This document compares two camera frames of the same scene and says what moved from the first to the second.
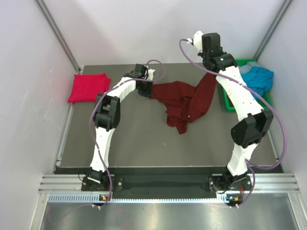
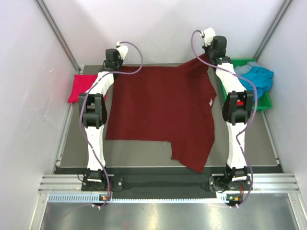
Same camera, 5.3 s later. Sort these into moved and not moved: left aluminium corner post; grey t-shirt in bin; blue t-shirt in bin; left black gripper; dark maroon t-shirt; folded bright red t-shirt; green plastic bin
Moved: left black gripper; dark maroon t-shirt
Not moved: grey t-shirt in bin; green plastic bin; blue t-shirt in bin; left aluminium corner post; folded bright red t-shirt
